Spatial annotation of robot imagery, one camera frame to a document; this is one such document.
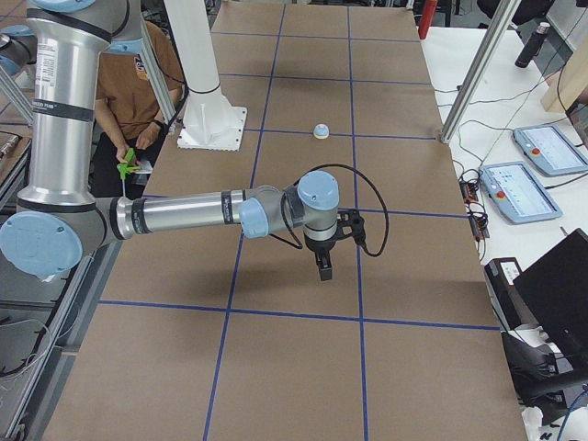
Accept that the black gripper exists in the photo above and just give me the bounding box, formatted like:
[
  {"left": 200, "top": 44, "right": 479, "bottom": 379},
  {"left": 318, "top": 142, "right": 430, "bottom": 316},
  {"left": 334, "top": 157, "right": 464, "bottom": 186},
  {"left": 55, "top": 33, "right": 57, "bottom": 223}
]
[{"left": 304, "top": 230, "right": 347, "bottom": 281}]

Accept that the blue bell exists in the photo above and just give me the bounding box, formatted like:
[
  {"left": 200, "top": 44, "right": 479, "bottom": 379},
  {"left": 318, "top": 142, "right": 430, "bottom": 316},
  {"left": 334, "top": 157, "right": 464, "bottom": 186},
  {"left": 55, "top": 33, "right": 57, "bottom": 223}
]
[{"left": 312, "top": 123, "right": 330, "bottom": 140}]

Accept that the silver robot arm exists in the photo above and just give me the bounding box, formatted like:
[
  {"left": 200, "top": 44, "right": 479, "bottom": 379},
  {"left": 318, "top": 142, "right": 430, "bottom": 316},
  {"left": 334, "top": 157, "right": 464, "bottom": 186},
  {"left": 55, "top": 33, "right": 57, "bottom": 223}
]
[{"left": 1, "top": 1, "right": 344, "bottom": 280}]

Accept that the black usb hub right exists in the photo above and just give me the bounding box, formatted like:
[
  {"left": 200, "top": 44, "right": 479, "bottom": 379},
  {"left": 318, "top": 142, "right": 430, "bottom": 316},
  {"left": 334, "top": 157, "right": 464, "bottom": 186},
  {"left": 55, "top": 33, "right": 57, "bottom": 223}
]
[{"left": 469, "top": 212, "right": 489, "bottom": 242}]

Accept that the black usb hub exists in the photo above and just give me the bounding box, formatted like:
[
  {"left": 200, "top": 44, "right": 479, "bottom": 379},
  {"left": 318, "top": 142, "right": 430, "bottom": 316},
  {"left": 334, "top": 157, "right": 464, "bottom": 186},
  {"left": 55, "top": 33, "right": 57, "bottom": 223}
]
[
  {"left": 459, "top": 180, "right": 480, "bottom": 204},
  {"left": 469, "top": 212, "right": 489, "bottom": 242}
]

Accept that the black usb hub left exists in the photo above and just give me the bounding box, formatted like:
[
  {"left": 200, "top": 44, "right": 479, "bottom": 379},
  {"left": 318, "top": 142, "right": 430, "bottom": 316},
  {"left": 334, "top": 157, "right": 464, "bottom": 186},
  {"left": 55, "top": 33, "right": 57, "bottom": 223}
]
[{"left": 459, "top": 180, "right": 480, "bottom": 204}]

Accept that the black device top right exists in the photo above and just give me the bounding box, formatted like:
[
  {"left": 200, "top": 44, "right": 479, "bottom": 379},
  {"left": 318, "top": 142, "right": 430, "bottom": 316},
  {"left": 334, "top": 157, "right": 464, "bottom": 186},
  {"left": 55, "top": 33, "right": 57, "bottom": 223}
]
[{"left": 483, "top": 257, "right": 542, "bottom": 331}]

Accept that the near blue teach pendant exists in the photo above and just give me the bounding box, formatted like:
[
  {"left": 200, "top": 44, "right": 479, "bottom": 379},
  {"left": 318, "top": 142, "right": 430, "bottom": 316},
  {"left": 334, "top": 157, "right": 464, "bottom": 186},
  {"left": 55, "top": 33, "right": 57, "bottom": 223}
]
[{"left": 479, "top": 161, "right": 563, "bottom": 224}]

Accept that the blue teach pendant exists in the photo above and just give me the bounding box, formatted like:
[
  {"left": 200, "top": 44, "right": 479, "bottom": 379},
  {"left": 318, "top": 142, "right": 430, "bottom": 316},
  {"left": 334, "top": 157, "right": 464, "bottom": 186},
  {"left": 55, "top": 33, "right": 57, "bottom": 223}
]
[
  {"left": 513, "top": 125, "right": 587, "bottom": 176},
  {"left": 479, "top": 161, "right": 563, "bottom": 224}
]

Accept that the green handheld tool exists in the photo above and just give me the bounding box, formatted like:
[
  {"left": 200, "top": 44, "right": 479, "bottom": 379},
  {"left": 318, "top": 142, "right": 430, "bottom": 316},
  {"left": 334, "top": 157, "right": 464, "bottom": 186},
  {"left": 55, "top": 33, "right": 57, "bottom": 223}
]
[{"left": 117, "top": 148, "right": 141, "bottom": 181}]

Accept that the black laptop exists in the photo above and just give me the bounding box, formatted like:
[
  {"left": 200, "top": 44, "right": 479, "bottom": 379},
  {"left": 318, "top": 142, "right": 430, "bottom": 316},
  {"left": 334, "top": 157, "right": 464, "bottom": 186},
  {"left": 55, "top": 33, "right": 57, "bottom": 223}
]
[{"left": 514, "top": 228, "right": 587, "bottom": 368}]

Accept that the person seated in background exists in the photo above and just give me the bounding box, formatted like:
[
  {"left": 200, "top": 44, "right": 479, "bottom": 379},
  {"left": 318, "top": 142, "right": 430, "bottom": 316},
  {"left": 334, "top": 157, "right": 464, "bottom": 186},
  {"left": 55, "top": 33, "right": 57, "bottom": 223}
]
[{"left": 91, "top": 20, "right": 186, "bottom": 200}]

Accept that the far blue teach pendant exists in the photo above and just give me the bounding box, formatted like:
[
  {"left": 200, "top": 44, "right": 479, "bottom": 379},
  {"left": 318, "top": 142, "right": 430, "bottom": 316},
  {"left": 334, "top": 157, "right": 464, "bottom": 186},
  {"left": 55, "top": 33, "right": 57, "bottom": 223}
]
[{"left": 513, "top": 125, "right": 587, "bottom": 176}]

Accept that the red cylinder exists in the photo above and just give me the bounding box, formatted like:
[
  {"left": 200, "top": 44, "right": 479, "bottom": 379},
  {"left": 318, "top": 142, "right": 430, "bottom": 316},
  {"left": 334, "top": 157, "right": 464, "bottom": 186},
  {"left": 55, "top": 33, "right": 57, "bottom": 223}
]
[{"left": 418, "top": 0, "right": 438, "bottom": 40}]

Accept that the black water bottle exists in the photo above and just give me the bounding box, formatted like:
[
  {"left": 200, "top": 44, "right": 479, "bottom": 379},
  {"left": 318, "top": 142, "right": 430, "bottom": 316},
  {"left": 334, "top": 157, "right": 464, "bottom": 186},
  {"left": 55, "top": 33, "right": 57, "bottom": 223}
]
[{"left": 514, "top": 21, "right": 551, "bottom": 68}]

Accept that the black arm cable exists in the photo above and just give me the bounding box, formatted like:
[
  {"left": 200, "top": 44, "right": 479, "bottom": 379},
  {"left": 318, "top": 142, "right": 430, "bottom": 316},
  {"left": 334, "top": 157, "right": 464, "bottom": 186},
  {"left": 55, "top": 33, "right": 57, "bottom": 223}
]
[{"left": 280, "top": 163, "right": 390, "bottom": 257}]

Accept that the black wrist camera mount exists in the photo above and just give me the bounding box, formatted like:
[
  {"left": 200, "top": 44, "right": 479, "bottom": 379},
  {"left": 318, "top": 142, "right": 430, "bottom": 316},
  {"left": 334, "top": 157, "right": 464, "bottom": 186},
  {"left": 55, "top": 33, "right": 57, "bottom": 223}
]
[{"left": 337, "top": 209, "right": 367, "bottom": 247}]

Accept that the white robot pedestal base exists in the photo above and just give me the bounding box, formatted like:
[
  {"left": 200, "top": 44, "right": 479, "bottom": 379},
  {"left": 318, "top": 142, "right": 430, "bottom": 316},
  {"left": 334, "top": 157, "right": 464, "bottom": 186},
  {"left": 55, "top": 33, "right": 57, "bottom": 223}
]
[{"left": 169, "top": 1, "right": 247, "bottom": 151}]

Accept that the aluminium frame post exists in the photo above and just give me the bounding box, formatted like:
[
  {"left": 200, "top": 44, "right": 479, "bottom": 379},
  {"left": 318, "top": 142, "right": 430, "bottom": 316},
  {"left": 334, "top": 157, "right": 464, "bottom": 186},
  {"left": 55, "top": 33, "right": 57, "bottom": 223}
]
[{"left": 439, "top": 0, "right": 521, "bottom": 144}]

